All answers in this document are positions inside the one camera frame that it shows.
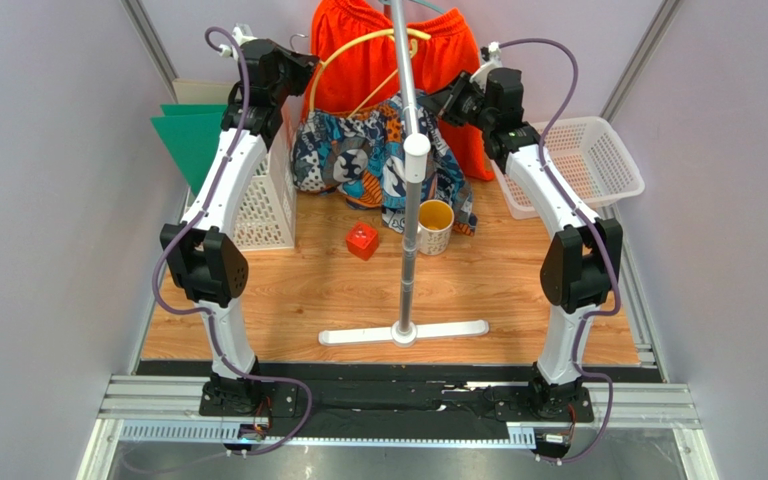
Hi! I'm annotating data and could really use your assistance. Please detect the yellow clothes hanger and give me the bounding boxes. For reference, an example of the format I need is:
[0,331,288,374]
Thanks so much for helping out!
[302,28,399,116]

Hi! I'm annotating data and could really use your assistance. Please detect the blue patterned shorts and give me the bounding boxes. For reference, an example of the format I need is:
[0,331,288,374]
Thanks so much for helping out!
[292,95,478,236]

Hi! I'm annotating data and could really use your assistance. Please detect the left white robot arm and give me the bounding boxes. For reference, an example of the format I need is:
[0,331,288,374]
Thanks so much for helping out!
[160,39,319,416]

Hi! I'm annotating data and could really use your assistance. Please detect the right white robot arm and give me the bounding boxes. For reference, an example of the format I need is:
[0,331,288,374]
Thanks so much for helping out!
[419,67,623,419]

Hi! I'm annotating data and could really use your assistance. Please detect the orange hanging shorts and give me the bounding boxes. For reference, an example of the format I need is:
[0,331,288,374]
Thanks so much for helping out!
[310,0,494,181]

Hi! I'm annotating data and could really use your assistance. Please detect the white garment rack stand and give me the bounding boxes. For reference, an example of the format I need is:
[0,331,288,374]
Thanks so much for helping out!
[318,1,490,347]

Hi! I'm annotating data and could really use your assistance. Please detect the beige file folder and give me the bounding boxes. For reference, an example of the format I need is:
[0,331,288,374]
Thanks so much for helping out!
[172,79,234,105]

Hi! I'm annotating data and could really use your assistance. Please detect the white mug yellow inside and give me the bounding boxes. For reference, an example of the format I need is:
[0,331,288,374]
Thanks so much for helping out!
[418,200,455,256]

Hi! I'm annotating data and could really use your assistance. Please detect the green file folder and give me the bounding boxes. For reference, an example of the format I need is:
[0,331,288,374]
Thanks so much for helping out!
[151,104,226,196]

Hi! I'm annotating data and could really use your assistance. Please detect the white plastic mesh basket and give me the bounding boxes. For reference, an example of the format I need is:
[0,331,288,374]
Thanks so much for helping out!
[490,116,646,221]

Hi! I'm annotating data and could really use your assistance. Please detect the white perforated file holder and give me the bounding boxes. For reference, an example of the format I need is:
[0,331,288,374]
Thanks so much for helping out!
[209,123,296,252]

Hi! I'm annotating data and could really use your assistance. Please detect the orange cube power adapter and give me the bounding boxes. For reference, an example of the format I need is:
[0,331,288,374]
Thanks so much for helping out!
[345,221,380,261]

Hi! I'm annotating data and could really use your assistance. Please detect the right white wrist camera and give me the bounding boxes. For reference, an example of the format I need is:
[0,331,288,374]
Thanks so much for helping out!
[471,42,503,90]

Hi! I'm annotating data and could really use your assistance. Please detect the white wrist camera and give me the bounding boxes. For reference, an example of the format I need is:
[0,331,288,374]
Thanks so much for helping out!
[219,23,257,59]
[471,42,503,90]

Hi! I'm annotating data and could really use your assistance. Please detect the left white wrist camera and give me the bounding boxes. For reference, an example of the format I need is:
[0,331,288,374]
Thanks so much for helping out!
[219,23,257,59]

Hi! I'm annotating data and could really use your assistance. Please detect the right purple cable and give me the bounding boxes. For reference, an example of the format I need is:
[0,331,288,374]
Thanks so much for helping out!
[497,37,624,466]

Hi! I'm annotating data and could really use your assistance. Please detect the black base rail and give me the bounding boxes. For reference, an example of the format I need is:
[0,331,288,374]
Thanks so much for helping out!
[137,359,665,442]

